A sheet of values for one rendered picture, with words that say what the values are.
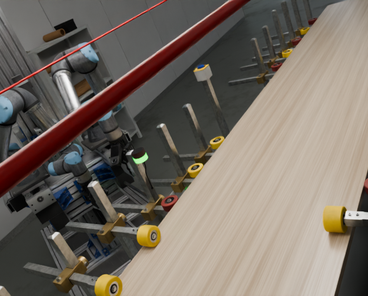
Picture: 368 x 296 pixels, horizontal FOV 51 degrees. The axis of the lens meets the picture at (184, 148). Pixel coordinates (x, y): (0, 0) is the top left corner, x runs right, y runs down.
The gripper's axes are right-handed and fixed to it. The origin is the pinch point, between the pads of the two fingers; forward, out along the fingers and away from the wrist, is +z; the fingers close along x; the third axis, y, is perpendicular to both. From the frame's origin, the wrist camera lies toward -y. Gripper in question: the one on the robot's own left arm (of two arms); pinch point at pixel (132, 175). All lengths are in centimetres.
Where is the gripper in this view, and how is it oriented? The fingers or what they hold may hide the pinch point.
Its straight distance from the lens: 186.5
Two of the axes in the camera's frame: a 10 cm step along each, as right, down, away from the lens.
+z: 3.7, 8.3, 4.1
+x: -9.1, 2.4, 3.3
